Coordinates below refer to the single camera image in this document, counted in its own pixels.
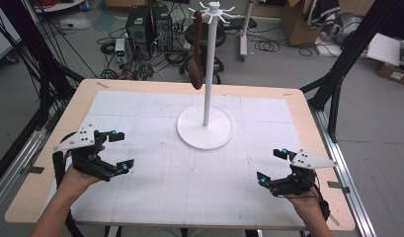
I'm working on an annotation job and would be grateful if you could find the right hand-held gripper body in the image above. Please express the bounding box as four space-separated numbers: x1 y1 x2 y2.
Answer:
269 148 338 198

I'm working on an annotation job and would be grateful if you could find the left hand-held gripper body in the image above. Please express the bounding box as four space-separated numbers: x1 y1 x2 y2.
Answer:
52 124 121 182

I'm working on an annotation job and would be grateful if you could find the white rack stand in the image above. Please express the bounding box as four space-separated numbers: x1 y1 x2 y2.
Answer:
176 0 242 151

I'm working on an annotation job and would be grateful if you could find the brown wooden spoon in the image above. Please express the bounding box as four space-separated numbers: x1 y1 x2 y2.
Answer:
188 10 204 91

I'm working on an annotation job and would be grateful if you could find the person's left hand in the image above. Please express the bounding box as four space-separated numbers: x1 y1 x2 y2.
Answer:
57 163 104 202

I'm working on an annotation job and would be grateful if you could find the person's right hand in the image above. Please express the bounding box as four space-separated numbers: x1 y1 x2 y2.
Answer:
284 192 323 220

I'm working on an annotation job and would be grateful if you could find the white grid mat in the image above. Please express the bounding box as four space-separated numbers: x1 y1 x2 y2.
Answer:
40 90 306 230

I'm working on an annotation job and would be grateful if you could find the small silver device box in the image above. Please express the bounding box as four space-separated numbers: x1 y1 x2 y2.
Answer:
115 38 126 57

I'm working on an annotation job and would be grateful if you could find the black computer tower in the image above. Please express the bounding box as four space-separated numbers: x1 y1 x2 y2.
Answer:
151 3 174 52
124 6 152 46

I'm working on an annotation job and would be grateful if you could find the white pole stand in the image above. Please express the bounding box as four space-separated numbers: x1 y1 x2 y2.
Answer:
239 0 256 62

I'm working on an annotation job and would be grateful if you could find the small cardboard box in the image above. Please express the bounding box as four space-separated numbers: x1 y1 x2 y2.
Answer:
376 62 404 88

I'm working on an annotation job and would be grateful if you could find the large open cardboard box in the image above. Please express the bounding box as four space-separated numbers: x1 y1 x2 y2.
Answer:
281 0 323 47

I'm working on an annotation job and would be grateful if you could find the white foam sheet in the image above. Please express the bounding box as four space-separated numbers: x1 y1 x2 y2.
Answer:
366 33 402 67

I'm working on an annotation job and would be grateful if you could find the black round stool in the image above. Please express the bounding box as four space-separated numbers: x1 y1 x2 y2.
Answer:
179 23 227 85

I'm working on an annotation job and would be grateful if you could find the grey round appliance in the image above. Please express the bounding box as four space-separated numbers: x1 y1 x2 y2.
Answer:
332 13 364 46

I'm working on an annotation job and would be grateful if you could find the dark striped cloth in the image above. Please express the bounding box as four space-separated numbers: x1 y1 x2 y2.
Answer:
307 0 341 32

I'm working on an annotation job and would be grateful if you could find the black wrist strap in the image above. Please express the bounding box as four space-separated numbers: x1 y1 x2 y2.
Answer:
319 198 332 222
51 151 67 190

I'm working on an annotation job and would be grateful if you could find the aluminium rail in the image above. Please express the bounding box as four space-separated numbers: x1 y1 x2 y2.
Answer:
309 107 377 237
0 127 48 215

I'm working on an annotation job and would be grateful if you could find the tangle of black cables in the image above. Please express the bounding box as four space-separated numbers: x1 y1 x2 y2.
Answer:
96 28 191 81

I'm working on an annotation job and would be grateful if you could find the black metal frame with cables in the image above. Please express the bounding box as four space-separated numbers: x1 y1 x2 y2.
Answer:
0 0 86 191

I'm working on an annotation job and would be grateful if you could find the coiled black cable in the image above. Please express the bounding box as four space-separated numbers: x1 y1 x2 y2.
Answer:
253 39 281 53

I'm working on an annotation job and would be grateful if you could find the black metal frame strut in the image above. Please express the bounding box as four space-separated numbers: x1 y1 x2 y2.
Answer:
300 0 402 143

